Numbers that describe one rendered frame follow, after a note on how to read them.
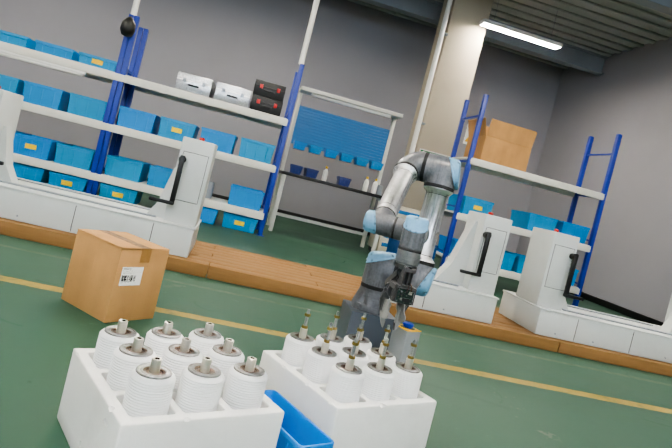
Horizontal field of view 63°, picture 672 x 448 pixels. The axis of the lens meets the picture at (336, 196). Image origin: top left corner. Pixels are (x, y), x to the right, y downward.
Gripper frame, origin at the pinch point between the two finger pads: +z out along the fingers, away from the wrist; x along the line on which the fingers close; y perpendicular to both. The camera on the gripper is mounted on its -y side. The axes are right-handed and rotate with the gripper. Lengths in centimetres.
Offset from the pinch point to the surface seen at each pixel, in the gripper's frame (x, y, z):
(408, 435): 7.3, 18.9, 26.2
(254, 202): -23, -444, 2
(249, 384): -44, 40, 11
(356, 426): -12.1, 28.5, 21.8
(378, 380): -6.6, 21.2, 11.2
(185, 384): -58, 44, 12
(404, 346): 10.8, -9.1, 8.7
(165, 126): -133, -446, -55
